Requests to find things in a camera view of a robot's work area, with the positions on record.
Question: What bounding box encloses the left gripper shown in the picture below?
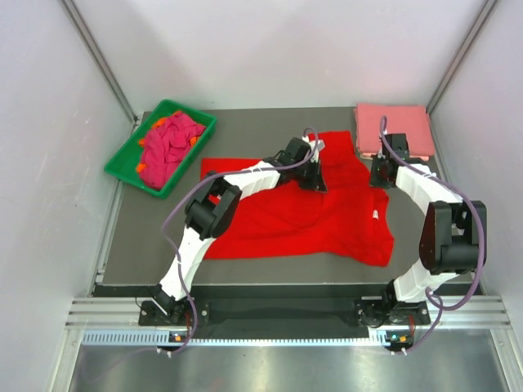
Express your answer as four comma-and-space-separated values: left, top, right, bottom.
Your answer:
293, 158, 327, 193

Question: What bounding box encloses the red t shirt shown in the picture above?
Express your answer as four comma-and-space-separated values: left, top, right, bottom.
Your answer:
205, 131, 395, 267

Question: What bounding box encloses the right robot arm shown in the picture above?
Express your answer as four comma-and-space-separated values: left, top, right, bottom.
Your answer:
355, 156, 486, 328

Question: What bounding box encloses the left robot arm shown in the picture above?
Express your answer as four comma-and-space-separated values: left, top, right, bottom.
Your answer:
142, 136, 327, 325

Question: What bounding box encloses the folded pink t shirt stack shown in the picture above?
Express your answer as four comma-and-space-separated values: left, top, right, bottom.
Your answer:
354, 104, 436, 161

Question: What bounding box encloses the magenta t shirt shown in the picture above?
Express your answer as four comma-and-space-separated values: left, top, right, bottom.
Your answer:
138, 109, 208, 191

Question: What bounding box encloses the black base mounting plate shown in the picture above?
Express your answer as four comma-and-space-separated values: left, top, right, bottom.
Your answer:
138, 297, 426, 330

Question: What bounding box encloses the green plastic bin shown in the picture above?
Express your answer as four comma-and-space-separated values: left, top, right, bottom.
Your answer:
105, 100, 217, 198

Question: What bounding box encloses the grey slotted cable duct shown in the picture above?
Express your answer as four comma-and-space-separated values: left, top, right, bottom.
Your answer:
82, 330, 407, 347

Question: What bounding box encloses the right corner aluminium post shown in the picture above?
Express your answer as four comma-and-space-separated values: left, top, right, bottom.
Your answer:
426, 0, 499, 115

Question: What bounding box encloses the corner aluminium post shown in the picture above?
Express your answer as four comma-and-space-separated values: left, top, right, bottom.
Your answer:
58, 0, 138, 123
426, 0, 499, 115

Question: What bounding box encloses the left corner aluminium post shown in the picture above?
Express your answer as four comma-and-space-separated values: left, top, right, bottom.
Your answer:
58, 0, 138, 123

